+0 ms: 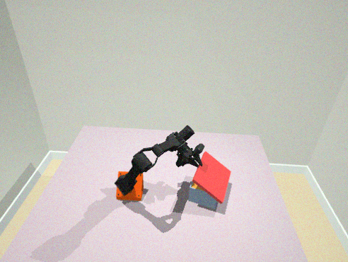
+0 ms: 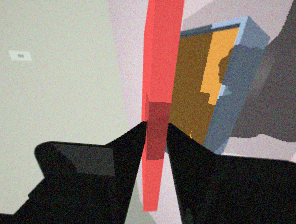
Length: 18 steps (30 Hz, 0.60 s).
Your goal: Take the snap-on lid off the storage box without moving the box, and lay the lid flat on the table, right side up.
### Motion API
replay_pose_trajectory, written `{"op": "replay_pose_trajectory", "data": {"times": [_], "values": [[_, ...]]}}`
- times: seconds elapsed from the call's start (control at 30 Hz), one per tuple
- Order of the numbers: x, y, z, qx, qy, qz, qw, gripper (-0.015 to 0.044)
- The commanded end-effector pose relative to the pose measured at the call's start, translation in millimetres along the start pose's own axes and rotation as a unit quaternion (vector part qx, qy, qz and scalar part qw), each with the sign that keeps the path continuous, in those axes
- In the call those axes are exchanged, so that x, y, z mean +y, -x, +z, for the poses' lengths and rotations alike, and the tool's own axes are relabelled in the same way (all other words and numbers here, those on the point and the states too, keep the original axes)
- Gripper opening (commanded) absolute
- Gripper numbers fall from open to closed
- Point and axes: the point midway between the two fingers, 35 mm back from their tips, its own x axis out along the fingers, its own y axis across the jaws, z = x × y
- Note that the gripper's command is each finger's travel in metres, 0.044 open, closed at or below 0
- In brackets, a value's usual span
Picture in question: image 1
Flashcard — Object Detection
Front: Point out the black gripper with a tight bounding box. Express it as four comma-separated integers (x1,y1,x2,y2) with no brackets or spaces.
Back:
176,143,205,167

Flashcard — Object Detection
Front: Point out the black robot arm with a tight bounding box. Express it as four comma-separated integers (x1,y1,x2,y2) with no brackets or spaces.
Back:
115,125,195,195

